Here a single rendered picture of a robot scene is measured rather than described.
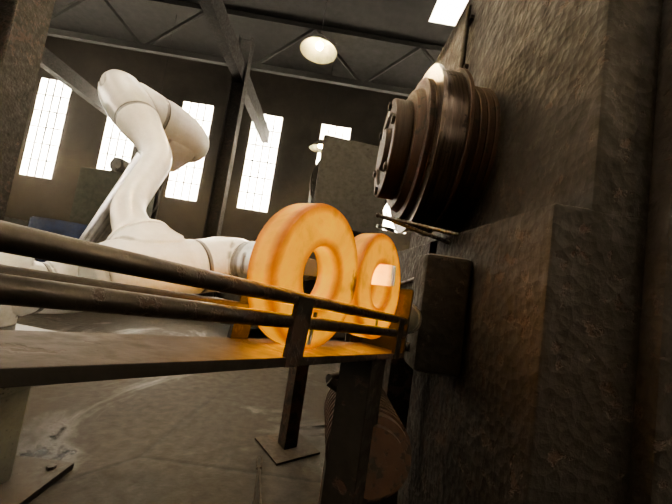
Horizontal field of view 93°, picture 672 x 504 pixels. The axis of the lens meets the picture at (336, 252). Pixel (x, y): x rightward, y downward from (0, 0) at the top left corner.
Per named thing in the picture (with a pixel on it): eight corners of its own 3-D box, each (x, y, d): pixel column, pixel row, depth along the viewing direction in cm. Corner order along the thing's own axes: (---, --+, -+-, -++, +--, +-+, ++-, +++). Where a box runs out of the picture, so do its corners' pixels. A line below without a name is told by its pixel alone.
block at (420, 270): (448, 367, 71) (461, 261, 73) (465, 379, 63) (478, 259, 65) (401, 361, 70) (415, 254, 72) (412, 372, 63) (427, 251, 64)
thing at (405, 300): (403, 358, 50) (414, 290, 52) (402, 358, 50) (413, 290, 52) (362, 346, 54) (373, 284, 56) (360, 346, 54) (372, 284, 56)
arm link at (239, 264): (227, 286, 57) (250, 289, 54) (234, 236, 58) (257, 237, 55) (263, 289, 65) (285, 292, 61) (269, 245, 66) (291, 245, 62)
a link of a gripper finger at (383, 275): (352, 262, 49) (349, 262, 49) (394, 265, 46) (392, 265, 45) (350, 282, 49) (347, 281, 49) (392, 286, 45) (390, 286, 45)
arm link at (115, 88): (134, 87, 74) (180, 118, 86) (106, 45, 79) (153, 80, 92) (99, 127, 76) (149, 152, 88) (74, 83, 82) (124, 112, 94)
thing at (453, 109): (402, 243, 116) (419, 120, 120) (457, 221, 69) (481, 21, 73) (385, 240, 116) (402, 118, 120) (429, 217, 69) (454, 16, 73)
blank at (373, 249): (406, 248, 54) (388, 248, 56) (367, 217, 41) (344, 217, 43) (394, 341, 51) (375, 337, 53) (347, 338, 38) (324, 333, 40)
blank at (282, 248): (368, 230, 41) (346, 229, 43) (295, 175, 29) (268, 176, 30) (344, 352, 38) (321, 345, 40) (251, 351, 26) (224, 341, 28)
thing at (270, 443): (290, 425, 151) (313, 274, 156) (322, 455, 130) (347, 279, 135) (249, 433, 138) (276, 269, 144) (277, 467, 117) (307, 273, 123)
